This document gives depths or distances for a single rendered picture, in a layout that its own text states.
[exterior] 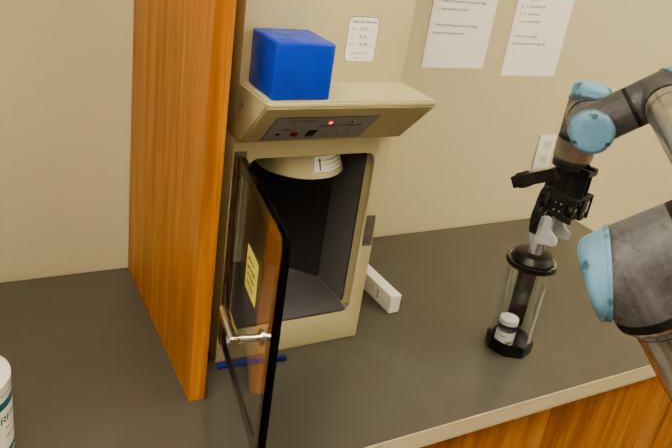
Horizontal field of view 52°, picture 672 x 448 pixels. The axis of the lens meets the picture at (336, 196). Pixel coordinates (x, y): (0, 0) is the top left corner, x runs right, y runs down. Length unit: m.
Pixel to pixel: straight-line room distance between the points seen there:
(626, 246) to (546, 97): 1.31
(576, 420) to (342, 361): 0.58
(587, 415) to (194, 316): 0.96
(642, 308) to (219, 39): 0.67
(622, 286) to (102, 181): 1.13
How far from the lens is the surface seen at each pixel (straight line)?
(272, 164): 1.31
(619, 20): 2.33
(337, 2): 1.20
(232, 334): 1.04
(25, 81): 1.54
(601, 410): 1.79
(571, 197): 1.43
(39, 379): 1.40
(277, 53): 1.05
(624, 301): 0.96
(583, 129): 1.26
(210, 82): 1.05
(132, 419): 1.30
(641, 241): 0.94
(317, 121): 1.14
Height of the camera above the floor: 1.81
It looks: 24 degrees down
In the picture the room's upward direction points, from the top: 9 degrees clockwise
